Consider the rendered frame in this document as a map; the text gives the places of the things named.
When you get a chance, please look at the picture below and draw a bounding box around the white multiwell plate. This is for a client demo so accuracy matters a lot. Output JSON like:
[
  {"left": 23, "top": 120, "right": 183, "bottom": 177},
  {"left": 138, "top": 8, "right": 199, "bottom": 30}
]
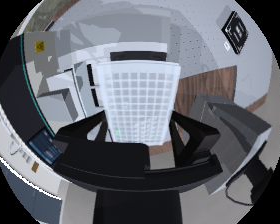
[{"left": 97, "top": 60, "right": 181, "bottom": 146}]

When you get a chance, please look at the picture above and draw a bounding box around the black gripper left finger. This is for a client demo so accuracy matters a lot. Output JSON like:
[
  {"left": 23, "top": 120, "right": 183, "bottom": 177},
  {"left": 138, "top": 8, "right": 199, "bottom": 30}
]
[{"left": 56, "top": 110, "right": 108, "bottom": 141}]

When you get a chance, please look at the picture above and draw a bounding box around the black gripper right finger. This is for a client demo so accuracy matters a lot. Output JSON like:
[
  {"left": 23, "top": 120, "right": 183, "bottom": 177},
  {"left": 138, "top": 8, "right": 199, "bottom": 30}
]
[{"left": 169, "top": 110, "right": 221, "bottom": 167}]

